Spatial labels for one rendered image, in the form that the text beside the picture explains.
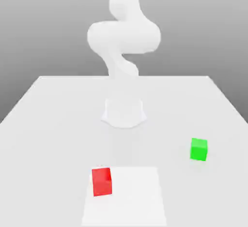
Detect small red cube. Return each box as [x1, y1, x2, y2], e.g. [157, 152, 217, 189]
[91, 167, 113, 197]

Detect small green cube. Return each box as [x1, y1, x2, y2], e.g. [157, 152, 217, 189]
[189, 137, 208, 162]

